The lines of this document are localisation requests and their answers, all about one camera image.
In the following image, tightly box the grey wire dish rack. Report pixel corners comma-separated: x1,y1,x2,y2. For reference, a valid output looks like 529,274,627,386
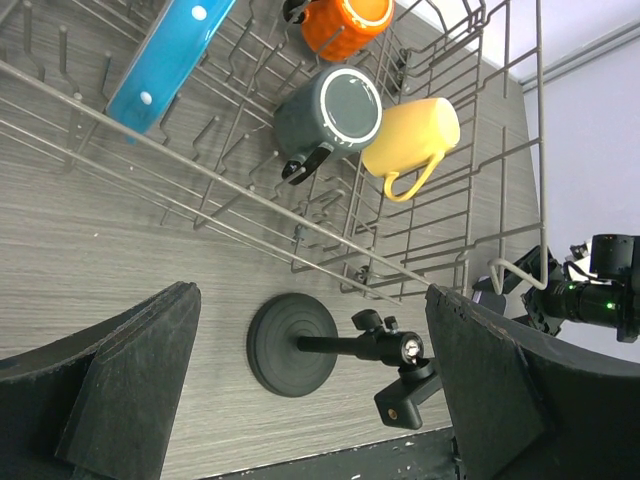
1,1,545,303

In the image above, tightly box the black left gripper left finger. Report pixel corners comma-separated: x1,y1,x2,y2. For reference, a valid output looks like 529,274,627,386
1,282,201,479

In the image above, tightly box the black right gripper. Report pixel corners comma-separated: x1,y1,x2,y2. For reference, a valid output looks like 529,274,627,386
472,246,564,336

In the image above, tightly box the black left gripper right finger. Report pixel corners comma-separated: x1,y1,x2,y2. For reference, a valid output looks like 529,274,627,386
426,285,639,479

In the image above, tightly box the grey mug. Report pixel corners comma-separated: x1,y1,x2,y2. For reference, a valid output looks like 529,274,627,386
273,65,383,185

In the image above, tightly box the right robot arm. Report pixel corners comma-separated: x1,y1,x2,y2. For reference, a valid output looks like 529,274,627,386
514,234,639,343

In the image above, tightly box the orange mug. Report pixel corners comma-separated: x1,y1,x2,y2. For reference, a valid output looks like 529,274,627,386
293,0,395,63

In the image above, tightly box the black phone stand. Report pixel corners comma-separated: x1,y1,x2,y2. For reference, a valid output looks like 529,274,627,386
246,293,442,430

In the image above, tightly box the yellow mug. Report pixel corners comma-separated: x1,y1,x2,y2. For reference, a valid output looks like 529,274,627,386
361,97,461,202

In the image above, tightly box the blue polka dot plate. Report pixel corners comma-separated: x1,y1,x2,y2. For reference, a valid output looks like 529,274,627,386
106,0,235,134

